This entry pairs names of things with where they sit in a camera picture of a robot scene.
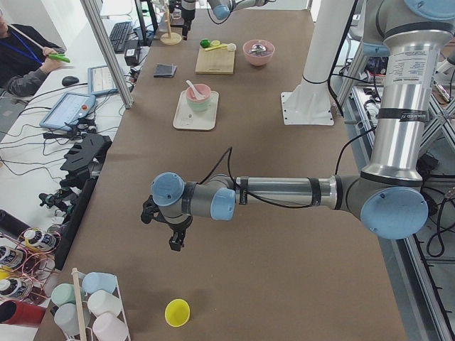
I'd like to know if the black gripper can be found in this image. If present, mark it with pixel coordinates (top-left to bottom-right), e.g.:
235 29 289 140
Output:
141 195 193 251

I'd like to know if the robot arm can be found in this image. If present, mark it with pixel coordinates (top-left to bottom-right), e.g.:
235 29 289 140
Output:
208 0 270 21
141 1 454 251

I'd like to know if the green bowl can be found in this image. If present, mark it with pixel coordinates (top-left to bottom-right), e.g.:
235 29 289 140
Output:
186 99 211 112

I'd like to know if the yellow plastic spoon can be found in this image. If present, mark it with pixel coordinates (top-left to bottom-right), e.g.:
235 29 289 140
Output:
204 43 228 51

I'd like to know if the large pink bowl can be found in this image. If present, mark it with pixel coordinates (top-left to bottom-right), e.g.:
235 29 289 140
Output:
242 39 275 66

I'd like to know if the yellow plastic cup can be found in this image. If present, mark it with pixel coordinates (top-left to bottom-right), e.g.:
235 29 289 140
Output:
164 298 191 328

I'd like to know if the blue plastic cup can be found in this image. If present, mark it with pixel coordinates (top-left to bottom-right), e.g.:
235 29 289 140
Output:
82 272 117 294

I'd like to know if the white plastic cup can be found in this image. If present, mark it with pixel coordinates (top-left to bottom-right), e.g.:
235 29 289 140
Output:
87 290 122 317

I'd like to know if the wooden rack stick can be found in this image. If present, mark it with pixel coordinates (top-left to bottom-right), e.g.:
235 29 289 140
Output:
71 268 87 341

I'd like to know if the pink plastic cup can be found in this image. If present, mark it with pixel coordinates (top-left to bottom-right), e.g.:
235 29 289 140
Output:
92 312 128 341

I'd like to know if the mint green cup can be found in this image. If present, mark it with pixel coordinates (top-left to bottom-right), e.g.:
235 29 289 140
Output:
50 283 76 307

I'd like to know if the cream serving tray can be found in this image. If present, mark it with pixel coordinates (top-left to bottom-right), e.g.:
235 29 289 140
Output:
173 91 219 131

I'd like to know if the black tool rack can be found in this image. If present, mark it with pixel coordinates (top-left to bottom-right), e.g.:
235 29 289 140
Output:
55 134 112 271

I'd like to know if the grey plastic cup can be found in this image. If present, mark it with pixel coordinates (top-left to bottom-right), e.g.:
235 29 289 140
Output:
54 303 80 336

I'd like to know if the teach pendant tablet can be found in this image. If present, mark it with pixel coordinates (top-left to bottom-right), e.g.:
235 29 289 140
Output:
39 92 96 131

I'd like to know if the dark folded cloth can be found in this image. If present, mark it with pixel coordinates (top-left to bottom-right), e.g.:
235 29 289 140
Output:
154 63 177 78

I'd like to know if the red cylinder can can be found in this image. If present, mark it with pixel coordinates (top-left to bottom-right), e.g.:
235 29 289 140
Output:
1 301 46 328

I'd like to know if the wooden cutting board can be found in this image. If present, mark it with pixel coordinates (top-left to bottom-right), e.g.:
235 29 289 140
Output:
195 48 235 75

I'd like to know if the black computer mouse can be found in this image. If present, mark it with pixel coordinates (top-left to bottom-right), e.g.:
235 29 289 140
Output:
61 76 80 87

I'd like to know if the green toy pepper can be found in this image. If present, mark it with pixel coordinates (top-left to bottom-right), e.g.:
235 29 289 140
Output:
200 39 210 48

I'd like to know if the round wooden stand base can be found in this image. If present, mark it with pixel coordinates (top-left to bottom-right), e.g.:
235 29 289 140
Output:
159 6 182 45

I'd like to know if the black keyboard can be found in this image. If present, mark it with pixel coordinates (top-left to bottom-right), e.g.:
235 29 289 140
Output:
109 21 132 54

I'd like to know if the seated person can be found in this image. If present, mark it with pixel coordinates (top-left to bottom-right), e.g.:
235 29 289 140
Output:
1 18 65 97

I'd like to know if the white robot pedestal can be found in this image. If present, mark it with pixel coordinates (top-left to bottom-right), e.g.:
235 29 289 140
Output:
282 0 362 126

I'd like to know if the aluminium frame post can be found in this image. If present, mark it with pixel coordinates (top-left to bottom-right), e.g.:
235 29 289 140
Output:
80 0 134 109

